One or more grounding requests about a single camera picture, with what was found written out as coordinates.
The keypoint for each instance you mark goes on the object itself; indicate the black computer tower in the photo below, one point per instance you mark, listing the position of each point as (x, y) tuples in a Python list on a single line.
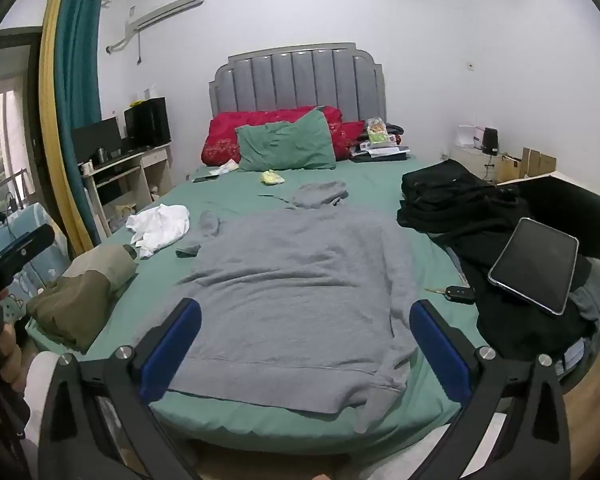
[(147, 122)]

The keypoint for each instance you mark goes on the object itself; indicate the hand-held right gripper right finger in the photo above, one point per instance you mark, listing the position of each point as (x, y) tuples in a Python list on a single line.
[(437, 355)]

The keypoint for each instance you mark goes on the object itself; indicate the black speaker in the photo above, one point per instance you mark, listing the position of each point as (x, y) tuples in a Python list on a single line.
[(490, 141)]

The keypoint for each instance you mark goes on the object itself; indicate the tablet with dark screen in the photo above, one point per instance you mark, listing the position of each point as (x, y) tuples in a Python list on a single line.
[(532, 265)]

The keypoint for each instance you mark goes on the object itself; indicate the olive and beige folded clothes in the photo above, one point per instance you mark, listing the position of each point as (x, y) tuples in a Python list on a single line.
[(75, 300)]

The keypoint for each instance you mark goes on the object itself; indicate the white air conditioner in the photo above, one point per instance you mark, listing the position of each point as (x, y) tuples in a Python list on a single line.
[(165, 12)]

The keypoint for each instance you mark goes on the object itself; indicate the pale wooden desk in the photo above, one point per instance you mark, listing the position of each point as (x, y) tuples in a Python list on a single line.
[(152, 160)]

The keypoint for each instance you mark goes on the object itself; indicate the white paper packet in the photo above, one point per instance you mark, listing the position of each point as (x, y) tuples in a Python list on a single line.
[(225, 167)]

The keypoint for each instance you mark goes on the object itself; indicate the black monitor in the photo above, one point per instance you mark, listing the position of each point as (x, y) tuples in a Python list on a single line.
[(95, 140)]

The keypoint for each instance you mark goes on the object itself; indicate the red pillow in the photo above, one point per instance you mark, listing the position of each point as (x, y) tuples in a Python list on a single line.
[(349, 135), (220, 135)]

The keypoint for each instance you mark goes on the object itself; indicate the white crumpled cloth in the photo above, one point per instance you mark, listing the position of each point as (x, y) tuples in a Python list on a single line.
[(160, 227)]

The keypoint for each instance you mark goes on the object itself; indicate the white nightstand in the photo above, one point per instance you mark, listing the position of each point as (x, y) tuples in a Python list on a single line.
[(472, 162)]

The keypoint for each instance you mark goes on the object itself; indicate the white air conditioner pipe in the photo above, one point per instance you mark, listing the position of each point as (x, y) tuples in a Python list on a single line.
[(122, 42)]

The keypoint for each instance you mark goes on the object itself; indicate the yellow-green small cloth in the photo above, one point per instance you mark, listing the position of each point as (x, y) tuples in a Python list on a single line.
[(272, 178)]

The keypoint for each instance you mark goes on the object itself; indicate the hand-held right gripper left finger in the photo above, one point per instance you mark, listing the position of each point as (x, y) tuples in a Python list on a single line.
[(172, 355)]

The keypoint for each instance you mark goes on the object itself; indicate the white paper bag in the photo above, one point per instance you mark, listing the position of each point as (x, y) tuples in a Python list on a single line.
[(467, 136)]

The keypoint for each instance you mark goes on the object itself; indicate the grey hoodie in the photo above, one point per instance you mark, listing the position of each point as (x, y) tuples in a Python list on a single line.
[(300, 285)]

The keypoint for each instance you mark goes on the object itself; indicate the green snack bag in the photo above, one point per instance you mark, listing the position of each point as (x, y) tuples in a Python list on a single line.
[(377, 132)]

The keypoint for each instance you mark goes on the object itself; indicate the green pillow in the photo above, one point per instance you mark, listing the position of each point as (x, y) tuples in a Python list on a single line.
[(285, 145)]

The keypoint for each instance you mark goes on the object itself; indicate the cardboard box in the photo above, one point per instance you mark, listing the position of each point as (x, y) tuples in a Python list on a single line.
[(530, 165)]

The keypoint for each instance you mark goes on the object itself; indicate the bed with green sheet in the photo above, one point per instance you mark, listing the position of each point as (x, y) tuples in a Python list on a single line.
[(370, 195)]

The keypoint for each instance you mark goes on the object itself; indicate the black phone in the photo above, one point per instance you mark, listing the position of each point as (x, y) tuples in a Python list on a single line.
[(205, 178)]

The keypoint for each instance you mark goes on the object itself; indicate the black panel with pale edge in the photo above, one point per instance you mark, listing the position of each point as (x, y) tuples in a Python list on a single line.
[(570, 205)]

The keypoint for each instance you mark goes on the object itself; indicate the person's left hand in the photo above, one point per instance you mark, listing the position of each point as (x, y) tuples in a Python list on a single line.
[(10, 360)]

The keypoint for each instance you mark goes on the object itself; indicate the yellow curtain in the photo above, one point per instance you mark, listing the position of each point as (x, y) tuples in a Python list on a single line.
[(50, 110)]

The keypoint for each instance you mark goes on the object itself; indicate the black garment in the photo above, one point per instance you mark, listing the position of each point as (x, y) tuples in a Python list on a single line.
[(510, 325)]

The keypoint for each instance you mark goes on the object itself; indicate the metal cup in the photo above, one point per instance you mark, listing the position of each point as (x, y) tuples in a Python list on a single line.
[(100, 155)]

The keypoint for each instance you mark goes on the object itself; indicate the black car key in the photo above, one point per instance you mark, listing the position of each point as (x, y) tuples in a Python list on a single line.
[(457, 294)]

